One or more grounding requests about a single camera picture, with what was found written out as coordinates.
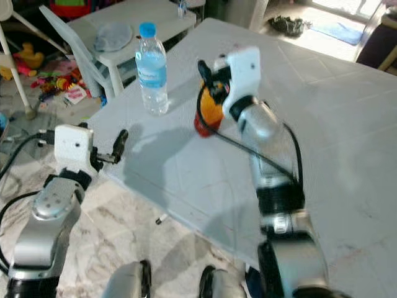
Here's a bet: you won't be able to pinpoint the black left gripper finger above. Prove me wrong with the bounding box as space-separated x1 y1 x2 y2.
112 129 130 156

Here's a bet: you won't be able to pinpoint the orange juice bottle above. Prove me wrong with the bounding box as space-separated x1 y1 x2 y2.
193 56 228 138

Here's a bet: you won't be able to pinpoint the blue-capped clear water bottle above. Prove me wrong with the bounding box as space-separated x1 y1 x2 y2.
135 22 170 117

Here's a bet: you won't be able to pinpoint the white and red card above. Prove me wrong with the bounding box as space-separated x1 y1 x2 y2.
65 84 88 105

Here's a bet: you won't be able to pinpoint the small white plastic table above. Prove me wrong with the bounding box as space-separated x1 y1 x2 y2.
65 0 190 84

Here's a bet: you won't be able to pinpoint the colourful toy pile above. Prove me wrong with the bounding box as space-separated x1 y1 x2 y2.
31 68 84 100

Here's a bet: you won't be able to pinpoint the dark sandals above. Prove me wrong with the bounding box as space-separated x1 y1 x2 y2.
268 15 313 37

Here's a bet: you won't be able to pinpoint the grey cloth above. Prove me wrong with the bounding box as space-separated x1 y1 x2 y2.
94 22 135 53

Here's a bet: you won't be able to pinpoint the white plastic chair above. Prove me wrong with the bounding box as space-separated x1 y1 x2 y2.
38 5 131 100

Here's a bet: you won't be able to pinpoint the yellow duck toy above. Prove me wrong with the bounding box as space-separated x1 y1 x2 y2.
15 43 45 70

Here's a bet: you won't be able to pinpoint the silver left robot leg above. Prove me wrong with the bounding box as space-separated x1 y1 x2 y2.
102 260 143 298

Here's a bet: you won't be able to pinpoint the silver robot leg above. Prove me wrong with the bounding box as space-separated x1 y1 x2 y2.
198 265 246 298
102 260 143 298

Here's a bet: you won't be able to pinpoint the white high chair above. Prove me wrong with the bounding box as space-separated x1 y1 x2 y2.
0 0 66 120

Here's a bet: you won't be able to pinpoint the blue floor mat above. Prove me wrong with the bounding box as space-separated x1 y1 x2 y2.
310 22 365 46

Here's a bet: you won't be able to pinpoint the dark chair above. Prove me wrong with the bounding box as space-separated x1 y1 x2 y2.
355 17 397 74

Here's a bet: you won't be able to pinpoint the silver right robot leg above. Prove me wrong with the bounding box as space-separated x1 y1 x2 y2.
198 265 246 298

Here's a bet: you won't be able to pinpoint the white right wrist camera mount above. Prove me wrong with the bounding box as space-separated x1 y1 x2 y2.
221 46 262 116

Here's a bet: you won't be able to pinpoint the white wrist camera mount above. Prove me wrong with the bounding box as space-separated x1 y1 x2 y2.
53 124 96 175
221 46 262 116

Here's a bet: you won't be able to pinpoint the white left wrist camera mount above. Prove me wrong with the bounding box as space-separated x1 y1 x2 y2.
53 124 96 175

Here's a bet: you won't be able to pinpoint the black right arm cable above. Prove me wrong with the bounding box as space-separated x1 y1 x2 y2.
195 93 305 184

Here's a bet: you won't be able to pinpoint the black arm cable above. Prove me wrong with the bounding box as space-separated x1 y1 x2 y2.
0 132 56 274
195 93 305 184

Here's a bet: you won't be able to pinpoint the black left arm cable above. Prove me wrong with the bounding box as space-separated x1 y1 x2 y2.
0 132 56 274

